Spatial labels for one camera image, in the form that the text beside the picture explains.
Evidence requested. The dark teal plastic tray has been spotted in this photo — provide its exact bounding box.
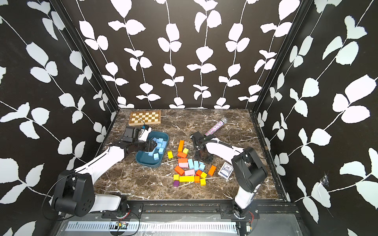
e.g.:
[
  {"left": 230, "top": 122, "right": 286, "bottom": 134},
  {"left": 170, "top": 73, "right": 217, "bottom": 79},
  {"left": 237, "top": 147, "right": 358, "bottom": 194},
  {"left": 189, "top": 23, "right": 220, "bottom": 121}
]
[{"left": 135, "top": 131, "right": 169, "bottom": 168}]

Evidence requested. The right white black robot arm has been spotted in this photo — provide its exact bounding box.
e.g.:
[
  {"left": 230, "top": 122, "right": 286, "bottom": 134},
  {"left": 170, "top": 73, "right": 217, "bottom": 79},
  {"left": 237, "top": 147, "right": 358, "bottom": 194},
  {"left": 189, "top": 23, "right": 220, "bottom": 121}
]
[{"left": 191, "top": 132, "right": 268, "bottom": 216}]

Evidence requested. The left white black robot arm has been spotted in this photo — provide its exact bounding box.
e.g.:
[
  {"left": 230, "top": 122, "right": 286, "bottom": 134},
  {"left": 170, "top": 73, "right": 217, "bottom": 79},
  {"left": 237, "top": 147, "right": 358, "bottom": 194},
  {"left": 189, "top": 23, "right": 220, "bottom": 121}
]
[{"left": 51, "top": 125, "right": 157, "bottom": 218}]

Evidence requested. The long orange block upper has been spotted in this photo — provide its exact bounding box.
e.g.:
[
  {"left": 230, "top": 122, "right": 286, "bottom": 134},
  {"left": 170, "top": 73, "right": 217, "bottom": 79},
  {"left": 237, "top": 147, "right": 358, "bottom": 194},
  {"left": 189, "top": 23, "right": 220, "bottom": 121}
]
[{"left": 178, "top": 140, "right": 185, "bottom": 152}]

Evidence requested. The wooden chess board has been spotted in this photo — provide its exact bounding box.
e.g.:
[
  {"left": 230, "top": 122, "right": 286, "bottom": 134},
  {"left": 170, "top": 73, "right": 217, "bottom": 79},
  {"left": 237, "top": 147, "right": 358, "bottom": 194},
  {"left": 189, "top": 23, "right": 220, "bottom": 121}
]
[{"left": 129, "top": 110, "right": 161, "bottom": 126}]

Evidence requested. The orange block right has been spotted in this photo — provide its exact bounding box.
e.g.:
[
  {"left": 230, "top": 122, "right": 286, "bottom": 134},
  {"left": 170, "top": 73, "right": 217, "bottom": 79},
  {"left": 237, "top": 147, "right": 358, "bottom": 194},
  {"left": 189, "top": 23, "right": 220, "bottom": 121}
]
[{"left": 208, "top": 165, "right": 216, "bottom": 176}]

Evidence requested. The small yellow block left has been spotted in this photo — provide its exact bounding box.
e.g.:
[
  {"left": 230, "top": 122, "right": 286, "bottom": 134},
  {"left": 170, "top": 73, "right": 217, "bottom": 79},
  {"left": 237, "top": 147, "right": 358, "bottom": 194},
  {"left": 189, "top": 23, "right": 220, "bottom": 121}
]
[{"left": 167, "top": 151, "right": 173, "bottom": 159}]

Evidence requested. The purple glitter microphone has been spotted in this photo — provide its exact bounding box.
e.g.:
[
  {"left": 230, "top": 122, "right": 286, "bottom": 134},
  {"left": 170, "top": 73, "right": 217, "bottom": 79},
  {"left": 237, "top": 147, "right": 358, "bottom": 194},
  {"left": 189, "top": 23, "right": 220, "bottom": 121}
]
[{"left": 205, "top": 118, "right": 227, "bottom": 136}]

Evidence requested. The orange red block lower left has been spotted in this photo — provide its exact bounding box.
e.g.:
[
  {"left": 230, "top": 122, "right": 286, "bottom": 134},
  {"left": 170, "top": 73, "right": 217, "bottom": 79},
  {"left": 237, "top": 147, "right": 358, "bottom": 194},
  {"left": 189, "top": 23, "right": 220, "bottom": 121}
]
[{"left": 174, "top": 166, "right": 185, "bottom": 176}]

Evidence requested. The blue playing card deck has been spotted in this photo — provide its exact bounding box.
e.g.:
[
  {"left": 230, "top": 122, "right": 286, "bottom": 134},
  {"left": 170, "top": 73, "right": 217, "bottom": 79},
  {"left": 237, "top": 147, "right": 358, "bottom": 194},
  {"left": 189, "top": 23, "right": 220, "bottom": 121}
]
[{"left": 218, "top": 162, "right": 234, "bottom": 180}]

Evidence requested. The long yellow block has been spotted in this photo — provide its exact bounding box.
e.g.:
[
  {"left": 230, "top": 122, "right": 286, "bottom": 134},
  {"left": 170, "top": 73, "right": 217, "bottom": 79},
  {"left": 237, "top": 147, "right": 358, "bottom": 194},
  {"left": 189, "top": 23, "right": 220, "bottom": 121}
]
[{"left": 179, "top": 176, "right": 195, "bottom": 183}]

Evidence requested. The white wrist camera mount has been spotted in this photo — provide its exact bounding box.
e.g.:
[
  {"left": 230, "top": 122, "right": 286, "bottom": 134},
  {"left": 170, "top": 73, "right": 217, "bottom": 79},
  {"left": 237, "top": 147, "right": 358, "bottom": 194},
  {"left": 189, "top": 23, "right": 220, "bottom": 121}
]
[{"left": 138, "top": 125, "right": 152, "bottom": 142}]

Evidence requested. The black front rail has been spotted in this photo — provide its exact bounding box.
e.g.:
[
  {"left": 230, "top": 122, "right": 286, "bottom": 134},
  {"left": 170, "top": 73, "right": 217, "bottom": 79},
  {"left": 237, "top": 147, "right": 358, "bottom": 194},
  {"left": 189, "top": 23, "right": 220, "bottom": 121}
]
[{"left": 67, "top": 200, "right": 299, "bottom": 220}]

